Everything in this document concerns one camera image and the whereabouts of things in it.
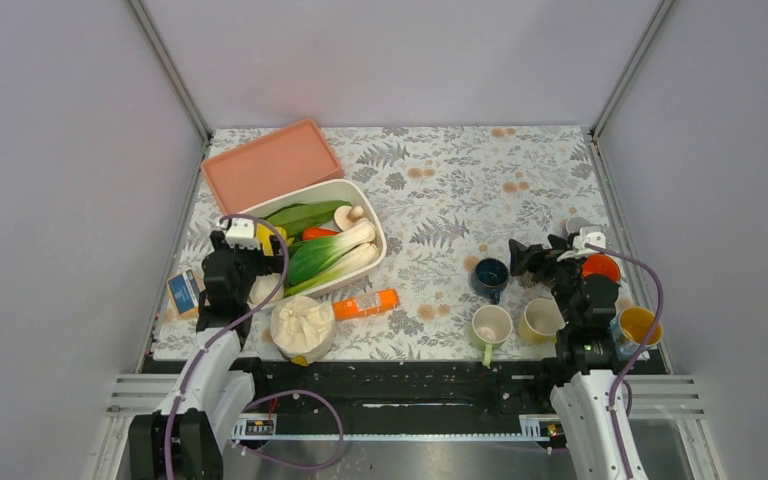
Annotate pink tray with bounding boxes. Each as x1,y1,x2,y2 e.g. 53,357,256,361
201,119,344,214

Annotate orange mug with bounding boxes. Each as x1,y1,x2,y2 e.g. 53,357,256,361
581,254,621,284

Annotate bok choy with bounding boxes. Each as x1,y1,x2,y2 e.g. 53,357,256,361
286,220,377,287
284,243,380,297

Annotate dark brown mug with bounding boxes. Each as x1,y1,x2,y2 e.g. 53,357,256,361
518,270,554,288

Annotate white mushroom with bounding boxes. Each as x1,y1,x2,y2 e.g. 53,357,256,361
333,205,364,231

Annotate light green mug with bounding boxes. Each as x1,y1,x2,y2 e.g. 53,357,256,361
468,305,514,368

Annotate lower bok choy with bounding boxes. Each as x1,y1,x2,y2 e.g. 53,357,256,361
284,243,380,297

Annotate upper bok choy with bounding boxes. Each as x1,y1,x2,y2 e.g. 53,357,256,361
286,220,377,287

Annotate white vegetable tub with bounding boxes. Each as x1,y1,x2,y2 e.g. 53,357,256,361
243,179,388,298

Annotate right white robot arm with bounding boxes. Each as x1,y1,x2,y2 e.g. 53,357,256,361
508,236,646,479

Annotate navy round cup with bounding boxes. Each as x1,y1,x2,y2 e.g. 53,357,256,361
469,258,510,305

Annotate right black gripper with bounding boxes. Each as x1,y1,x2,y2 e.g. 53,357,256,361
507,233,587,326

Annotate cream cloth bag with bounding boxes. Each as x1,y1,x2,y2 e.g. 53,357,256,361
269,295,337,367

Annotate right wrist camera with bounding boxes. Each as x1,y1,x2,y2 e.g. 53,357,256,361
557,226,607,262

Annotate red pepper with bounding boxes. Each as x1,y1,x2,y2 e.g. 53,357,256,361
302,227,338,241

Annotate floral table mat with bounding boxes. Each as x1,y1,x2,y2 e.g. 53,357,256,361
152,125,657,363

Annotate yellow napa cabbage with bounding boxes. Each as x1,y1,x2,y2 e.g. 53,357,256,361
248,221,291,309

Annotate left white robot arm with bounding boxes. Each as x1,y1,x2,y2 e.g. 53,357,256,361
128,231,289,479

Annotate orange tube package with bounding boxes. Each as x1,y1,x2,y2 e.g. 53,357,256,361
332,289,400,321

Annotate light blue big mug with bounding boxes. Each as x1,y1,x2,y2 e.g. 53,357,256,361
609,306,663,361

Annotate green leaf vegetable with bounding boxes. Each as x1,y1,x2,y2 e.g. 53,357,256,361
265,200,350,237

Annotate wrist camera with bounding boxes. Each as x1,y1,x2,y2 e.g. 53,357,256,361
557,226,607,262
220,218,261,250

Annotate small grey blue cup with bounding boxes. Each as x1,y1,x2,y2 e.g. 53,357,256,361
564,216,593,237

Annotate blue labelled box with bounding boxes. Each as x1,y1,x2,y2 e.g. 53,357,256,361
166,269,204,320

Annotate yellow cup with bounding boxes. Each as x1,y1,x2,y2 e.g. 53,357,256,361
519,298,566,345

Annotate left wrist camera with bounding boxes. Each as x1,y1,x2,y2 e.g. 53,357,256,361
220,218,261,250

